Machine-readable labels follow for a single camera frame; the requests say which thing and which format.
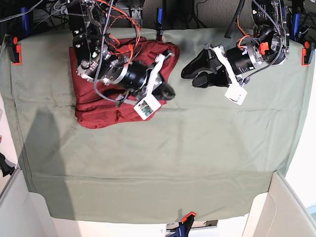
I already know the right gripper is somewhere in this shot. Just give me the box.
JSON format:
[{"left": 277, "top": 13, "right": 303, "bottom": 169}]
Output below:
[{"left": 108, "top": 52, "right": 176, "bottom": 107}]

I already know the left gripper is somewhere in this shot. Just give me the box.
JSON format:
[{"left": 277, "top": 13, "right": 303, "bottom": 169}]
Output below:
[{"left": 181, "top": 43, "right": 262, "bottom": 88}]

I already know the red long-sleeve shirt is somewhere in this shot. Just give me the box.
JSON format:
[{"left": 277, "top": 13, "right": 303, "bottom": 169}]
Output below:
[{"left": 69, "top": 37, "right": 180, "bottom": 129}]

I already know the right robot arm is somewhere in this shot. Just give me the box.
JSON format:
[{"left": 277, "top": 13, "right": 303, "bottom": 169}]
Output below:
[{"left": 64, "top": 0, "right": 175, "bottom": 107}]

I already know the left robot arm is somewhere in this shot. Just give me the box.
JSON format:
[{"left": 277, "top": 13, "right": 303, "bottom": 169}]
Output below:
[{"left": 181, "top": 0, "right": 289, "bottom": 88}]

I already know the blue clamp top edge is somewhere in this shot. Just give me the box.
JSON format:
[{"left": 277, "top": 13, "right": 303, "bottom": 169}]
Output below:
[{"left": 156, "top": 7, "right": 163, "bottom": 41}]

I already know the blue clamp edge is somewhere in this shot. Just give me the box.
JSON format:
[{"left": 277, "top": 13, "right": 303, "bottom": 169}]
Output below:
[
  {"left": 156, "top": 7, "right": 163, "bottom": 41},
  {"left": 169, "top": 211, "right": 196, "bottom": 237}
]

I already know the black power supply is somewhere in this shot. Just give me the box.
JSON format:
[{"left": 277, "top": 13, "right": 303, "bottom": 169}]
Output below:
[{"left": 162, "top": 0, "right": 195, "bottom": 30}]

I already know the green table cloth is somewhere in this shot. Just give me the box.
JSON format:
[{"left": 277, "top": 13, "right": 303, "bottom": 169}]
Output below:
[{"left": 0, "top": 29, "right": 314, "bottom": 224}]

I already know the orange black clamp right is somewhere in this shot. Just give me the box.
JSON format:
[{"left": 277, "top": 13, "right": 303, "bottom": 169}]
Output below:
[{"left": 301, "top": 41, "right": 316, "bottom": 66}]

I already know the orange black clamp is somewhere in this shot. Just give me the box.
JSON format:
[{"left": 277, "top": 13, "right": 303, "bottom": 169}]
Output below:
[
  {"left": 5, "top": 36, "right": 22, "bottom": 65},
  {"left": 301, "top": 41, "right": 316, "bottom": 66}
]

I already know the blue clamp far right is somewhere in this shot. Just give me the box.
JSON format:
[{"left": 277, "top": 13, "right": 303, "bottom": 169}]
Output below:
[{"left": 290, "top": 13, "right": 299, "bottom": 41}]

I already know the blue clamp bottom edge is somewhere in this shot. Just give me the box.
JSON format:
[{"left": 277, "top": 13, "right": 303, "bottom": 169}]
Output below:
[{"left": 169, "top": 211, "right": 196, "bottom": 237}]

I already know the orange black clamp left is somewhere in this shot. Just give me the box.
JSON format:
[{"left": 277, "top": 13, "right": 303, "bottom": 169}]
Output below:
[{"left": 5, "top": 36, "right": 22, "bottom": 65}]

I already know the white bin right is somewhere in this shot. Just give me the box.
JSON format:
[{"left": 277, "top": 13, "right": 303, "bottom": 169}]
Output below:
[{"left": 242, "top": 171, "right": 316, "bottom": 237}]

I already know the white bin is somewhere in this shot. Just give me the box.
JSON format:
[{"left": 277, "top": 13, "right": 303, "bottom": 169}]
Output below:
[
  {"left": 242, "top": 171, "right": 316, "bottom": 237},
  {"left": 0, "top": 167, "right": 60, "bottom": 237}
]

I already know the blue clamp far left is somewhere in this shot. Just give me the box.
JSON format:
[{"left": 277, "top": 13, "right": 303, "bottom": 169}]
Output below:
[{"left": 20, "top": 7, "right": 30, "bottom": 36}]

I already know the black clamp left edge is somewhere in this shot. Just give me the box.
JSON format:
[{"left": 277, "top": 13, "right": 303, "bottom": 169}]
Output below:
[{"left": 0, "top": 153, "right": 15, "bottom": 177}]

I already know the white bin left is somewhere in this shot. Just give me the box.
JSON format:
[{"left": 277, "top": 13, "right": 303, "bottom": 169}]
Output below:
[{"left": 0, "top": 167, "right": 60, "bottom": 237}]

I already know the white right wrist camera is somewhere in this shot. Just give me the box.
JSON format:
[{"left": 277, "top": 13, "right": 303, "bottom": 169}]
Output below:
[{"left": 133, "top": 94, "right": 161, "bottom": 120}]

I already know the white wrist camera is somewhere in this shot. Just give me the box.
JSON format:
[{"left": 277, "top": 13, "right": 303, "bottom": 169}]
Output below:
[
  {"left": 225, "top": 84, "right": 247, "bottom": 105},
  {"left": 133, "top": 94, "right": 161, "bottom": 120}
]

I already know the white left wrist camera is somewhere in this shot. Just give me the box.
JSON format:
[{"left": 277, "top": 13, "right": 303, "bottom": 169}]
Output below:
[{"left": 225, "top": 84, "right": 247, "bottom": 105}]

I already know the metal table leg bracket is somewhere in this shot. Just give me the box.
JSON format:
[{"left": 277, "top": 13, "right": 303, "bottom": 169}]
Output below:
[{"left": 129, "top": 0, "right": 145, "bottom": 28}]

